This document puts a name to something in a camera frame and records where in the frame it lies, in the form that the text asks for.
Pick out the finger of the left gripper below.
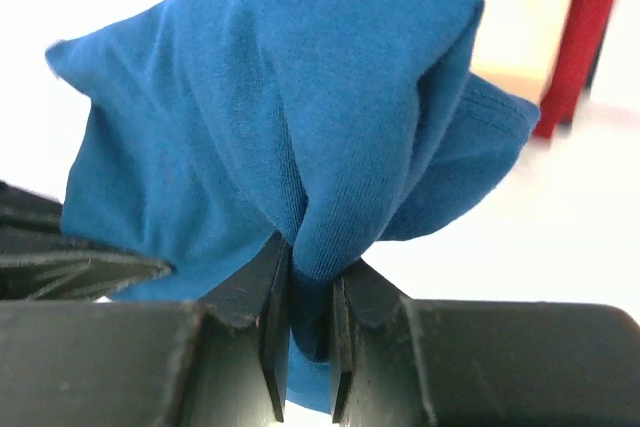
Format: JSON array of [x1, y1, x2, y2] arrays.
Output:
[[1, 182, 172, 301]]

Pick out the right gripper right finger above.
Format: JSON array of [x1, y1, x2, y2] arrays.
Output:
[[330, 262, 639, 427]]

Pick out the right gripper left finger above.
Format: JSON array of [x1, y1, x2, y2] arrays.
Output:
[[1, 235, 290, 426]]

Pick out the blue t shirt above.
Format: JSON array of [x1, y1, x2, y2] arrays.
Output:
[[45, 0, 539, 412]]

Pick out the red folded t shirt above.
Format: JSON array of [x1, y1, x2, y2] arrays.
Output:
[[533, 0, 614, 140]]

